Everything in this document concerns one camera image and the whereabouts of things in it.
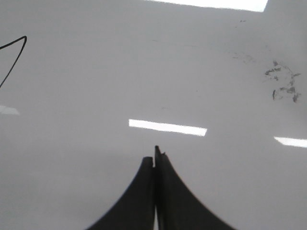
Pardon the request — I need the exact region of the white whiteboard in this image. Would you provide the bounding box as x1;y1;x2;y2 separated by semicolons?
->
0;0;307;230

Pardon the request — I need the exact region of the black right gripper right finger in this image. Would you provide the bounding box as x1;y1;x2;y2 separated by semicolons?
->
154;146;233;230

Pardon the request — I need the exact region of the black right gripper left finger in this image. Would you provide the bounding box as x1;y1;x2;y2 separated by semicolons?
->
88;157;155;230

